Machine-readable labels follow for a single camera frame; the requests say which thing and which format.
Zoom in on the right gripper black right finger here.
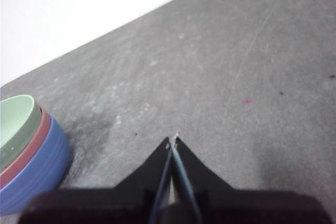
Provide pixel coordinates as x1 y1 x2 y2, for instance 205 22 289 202
173 136 332 224

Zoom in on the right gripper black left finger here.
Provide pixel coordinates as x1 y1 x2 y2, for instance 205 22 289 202
18 136 173 224

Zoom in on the red bowl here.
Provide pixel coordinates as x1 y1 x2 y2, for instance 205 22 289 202
0 106 51 184

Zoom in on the green bowl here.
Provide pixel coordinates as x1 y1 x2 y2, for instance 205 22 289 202
0 94 43 172

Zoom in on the blue bowl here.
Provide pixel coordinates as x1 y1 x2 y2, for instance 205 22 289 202
0 113 71 216

